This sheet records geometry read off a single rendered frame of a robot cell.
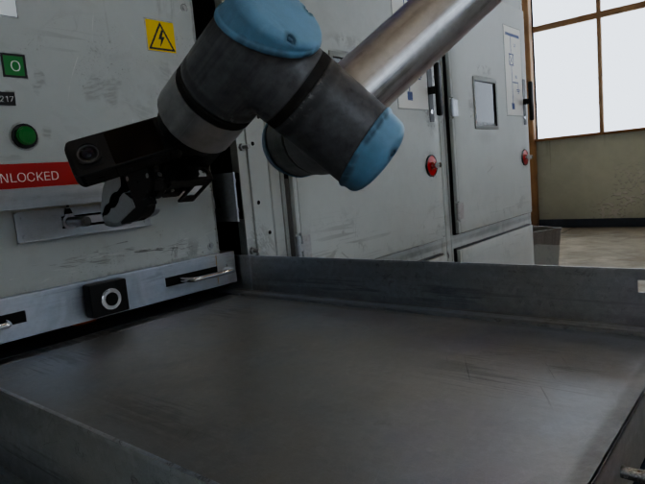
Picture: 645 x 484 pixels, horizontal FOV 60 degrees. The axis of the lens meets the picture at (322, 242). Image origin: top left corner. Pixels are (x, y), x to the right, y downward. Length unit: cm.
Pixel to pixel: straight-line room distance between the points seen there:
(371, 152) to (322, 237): 64
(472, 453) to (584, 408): 12
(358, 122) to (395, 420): 27
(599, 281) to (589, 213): 801
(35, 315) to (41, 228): 12
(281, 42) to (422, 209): 105
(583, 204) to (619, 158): 76
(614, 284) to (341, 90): 39
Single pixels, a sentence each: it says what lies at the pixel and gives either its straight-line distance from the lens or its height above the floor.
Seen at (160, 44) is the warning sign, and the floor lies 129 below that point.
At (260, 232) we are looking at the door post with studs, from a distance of 107.
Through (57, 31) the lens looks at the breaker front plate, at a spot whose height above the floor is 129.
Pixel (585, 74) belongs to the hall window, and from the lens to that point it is 886.
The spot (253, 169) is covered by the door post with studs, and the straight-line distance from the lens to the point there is 107.
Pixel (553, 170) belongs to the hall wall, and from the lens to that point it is 884.
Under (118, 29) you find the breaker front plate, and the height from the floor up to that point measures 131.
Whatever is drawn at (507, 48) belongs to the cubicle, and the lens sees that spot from 213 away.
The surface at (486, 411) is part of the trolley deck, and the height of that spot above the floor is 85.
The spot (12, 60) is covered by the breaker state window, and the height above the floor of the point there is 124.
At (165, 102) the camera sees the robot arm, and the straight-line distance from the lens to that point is 60.
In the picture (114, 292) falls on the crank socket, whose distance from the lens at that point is 90.
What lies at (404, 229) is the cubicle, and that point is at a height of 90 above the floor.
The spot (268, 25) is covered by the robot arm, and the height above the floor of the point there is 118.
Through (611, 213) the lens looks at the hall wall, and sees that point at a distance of 868.
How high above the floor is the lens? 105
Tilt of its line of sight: 7 degrees down
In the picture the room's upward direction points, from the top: 5 degrees counter-clockwise
